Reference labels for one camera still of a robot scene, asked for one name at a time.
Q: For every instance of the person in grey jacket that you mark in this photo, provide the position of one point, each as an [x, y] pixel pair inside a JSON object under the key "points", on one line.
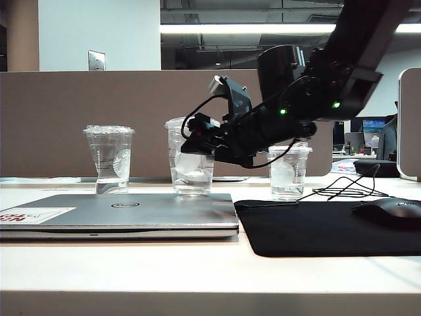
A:
{"points": [[388, 141]]}

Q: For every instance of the wide brown desk divider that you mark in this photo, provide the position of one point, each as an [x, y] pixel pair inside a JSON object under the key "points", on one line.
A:
{"points": [[98, 108]]}

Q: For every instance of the grey flat stand base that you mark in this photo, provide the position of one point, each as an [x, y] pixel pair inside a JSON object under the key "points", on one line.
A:
{"points": [[230, 179]]}

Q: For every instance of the narrow brown desk divider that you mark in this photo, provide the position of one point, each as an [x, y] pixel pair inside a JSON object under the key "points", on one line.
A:
{"points": [[411, 125]]}

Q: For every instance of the tall clear plastic cup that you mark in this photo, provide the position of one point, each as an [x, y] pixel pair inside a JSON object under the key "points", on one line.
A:
{"points": [[108, 154]]}

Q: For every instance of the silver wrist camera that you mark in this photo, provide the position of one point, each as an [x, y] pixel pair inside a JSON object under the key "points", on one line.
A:
{"points": [[217, 85]]}

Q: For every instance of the black round pouch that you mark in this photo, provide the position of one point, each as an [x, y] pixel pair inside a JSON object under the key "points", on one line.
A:
{"points": [[375, 168]]}

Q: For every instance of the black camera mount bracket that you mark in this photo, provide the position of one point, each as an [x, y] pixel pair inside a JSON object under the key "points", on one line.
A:
{"points": [[238, 100]]}

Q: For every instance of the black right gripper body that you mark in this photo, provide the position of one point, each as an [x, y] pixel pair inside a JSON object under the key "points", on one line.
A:
{"points": [[245, 138]]}

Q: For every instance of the background computer monitor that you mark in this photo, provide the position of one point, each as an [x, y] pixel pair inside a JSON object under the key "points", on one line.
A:
{"points": [[373, 131]]}

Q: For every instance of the silver Dell laptop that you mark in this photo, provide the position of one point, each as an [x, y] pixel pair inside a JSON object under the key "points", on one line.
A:
{"points": [[138, 214]]}

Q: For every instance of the black mouse pad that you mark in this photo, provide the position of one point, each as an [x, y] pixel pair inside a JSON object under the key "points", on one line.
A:
{"points": [[306, 230]]}

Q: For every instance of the metal wall plate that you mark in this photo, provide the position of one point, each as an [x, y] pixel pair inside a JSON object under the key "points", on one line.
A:
{"points": [[96, 60]]}

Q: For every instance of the short clear plastic cup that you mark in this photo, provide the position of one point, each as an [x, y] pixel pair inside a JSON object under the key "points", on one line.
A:
{"points": [[287, 176]]}

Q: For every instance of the blue plastic bag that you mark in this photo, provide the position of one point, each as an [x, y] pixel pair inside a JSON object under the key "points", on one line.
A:
{"points": [[342, 168]]}

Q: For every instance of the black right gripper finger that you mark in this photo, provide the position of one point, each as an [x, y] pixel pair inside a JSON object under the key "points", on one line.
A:
{"points": [[200, 141], [205, 118]]}

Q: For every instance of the black computer mouse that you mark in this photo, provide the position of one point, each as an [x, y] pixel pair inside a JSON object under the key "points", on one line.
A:
{"points": [[388, 209]]}

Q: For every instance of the clear plastic cup siren logo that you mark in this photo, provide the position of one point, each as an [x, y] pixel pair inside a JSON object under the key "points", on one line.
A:
{"points": [[192, 179]]}

